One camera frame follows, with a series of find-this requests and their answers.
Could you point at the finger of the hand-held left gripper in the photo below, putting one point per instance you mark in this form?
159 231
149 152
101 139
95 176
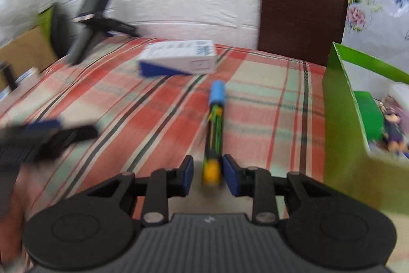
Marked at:
48 138

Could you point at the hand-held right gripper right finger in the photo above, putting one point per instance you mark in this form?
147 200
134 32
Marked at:
231 175

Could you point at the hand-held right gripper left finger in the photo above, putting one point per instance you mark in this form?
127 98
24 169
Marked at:
187 177

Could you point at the green yellow marker pen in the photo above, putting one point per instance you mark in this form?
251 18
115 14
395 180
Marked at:
214 132

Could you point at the green cardboard box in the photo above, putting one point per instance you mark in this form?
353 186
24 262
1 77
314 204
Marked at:
343 138

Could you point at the small green box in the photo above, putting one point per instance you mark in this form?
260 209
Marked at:
370 116

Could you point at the plaid blanket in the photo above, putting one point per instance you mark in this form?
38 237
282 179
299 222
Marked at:
127 106

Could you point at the brown cardboard box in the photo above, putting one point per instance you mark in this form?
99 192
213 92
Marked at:
25 50

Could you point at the white and blue carton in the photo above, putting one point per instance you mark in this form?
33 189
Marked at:
179 58

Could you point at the black device stand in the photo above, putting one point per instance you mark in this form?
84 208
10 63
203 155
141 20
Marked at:
92 20

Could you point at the white plastic bag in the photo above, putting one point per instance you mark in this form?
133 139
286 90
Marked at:
17 4

